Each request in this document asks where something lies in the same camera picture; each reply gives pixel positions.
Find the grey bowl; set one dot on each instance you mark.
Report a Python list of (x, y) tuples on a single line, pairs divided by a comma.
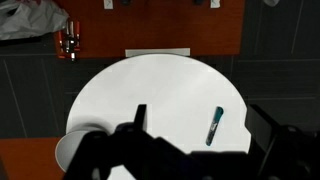
[(68, 150)]

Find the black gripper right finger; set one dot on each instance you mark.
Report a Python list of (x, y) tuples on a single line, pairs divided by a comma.
[(261, 128)]

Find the teal pen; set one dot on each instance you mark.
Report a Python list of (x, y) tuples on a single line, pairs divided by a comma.
[(215, 126)]

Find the white floor tag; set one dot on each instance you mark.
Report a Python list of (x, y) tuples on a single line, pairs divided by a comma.
[(215, 3), (108, 3)]

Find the orange black bar clamp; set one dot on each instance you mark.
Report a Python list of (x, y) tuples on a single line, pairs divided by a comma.
[(70, 43)]

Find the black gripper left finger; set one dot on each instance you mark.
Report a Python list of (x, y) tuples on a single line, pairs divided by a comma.
[(140, 118)]

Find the white table base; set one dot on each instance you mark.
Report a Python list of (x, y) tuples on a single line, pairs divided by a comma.
[(156, 52)]

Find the white plastic bag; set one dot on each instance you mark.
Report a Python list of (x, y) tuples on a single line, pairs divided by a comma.
[(30, 20)]

